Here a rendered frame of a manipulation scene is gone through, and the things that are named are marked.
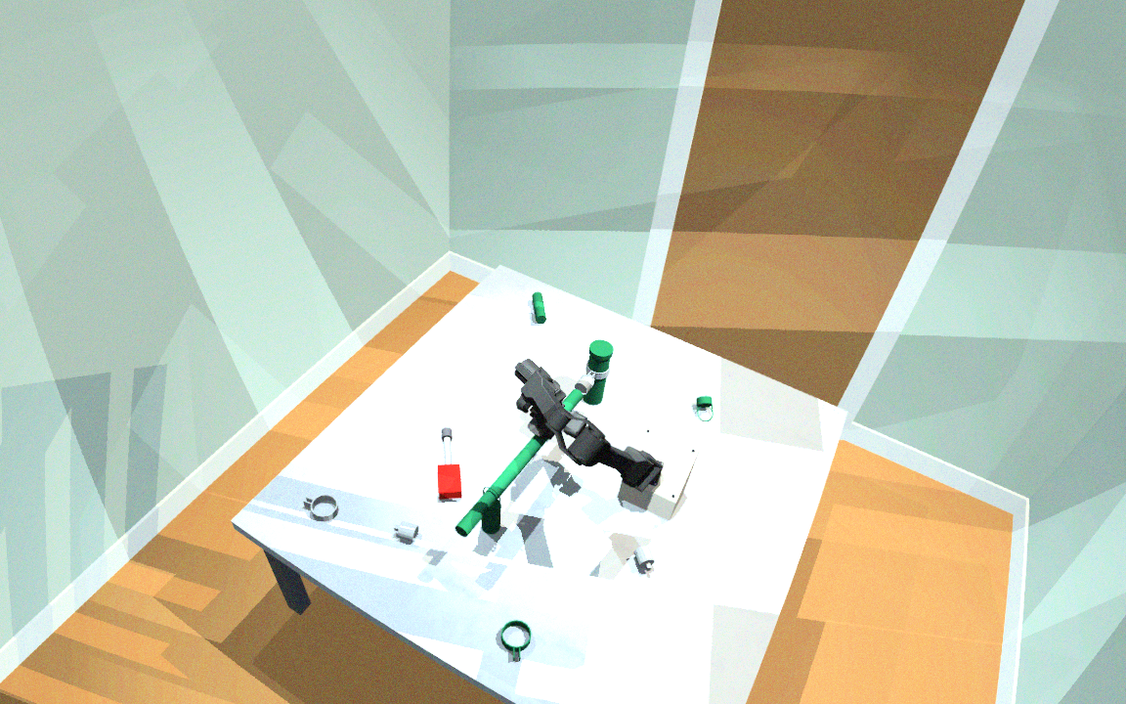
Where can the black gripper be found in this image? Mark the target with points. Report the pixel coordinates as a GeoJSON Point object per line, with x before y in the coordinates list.
{"type": "Point", "coordinates": [573, 429]}

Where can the dark grey ring band with side tab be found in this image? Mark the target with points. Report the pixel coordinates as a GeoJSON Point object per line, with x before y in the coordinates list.
{"type": "Point", "coordinates": [325, 497]}

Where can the dark green ring clamp with tab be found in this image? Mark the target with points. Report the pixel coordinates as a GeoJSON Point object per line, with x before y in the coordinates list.
{"type": "Point", "coordinates": [514, 648]}

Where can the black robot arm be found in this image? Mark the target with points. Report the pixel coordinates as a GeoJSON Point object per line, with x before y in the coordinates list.
{"type": "Point", "coordinates": [637, 468]}

